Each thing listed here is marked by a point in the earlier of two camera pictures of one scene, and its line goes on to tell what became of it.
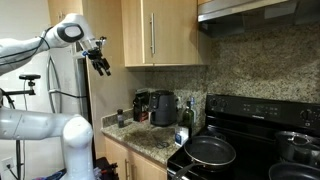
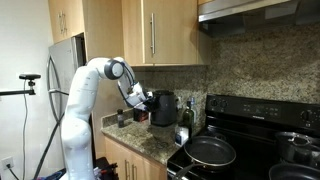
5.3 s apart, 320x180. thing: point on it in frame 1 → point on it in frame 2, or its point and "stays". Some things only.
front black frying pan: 208,152 stays
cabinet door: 171,32 stays
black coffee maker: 163,107 stays
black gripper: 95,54 → 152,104
